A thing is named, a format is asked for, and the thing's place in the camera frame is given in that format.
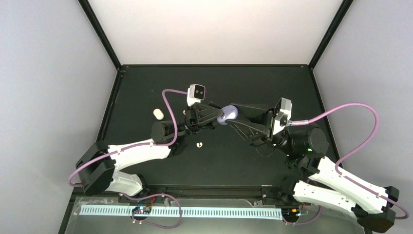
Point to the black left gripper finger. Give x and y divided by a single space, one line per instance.
206 122
206 111

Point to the black frame rail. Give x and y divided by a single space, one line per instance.
251 193

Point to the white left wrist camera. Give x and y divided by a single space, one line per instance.
196 93

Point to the white oval charging case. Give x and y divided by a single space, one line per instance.
158 114

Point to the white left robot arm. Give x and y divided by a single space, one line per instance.
100 169

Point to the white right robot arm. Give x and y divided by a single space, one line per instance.
316 178

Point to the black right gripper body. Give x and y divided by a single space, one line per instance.
267 131

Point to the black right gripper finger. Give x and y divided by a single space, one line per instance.
249 131
255 113

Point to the light blue slotted cable duct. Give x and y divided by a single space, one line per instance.
193 212

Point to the small circuit board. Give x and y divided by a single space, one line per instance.
141 210

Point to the lavender earbud charging case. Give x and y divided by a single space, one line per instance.
229 112

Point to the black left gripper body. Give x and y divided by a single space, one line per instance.
191 123

